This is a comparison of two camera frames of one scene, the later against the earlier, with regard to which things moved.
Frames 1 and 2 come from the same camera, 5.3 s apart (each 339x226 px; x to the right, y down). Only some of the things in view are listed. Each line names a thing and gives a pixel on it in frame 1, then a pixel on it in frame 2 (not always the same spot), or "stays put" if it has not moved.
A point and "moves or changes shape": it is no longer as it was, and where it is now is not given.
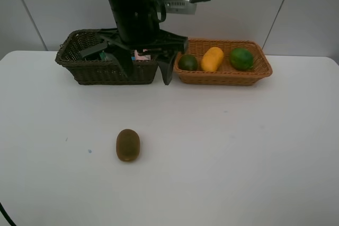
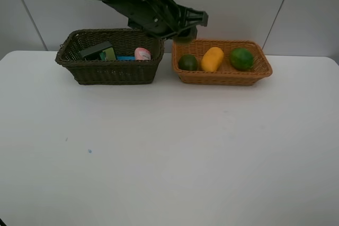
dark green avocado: (188, 62) stays put
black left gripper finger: (167, 68) -> (191, 32)
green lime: (241, 59) stays put
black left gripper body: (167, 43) -> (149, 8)
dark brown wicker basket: (102, 72) stays put
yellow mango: (212, 60) stays put
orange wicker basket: (260, 68) stays put
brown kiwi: (127, 145) moves or changes shape
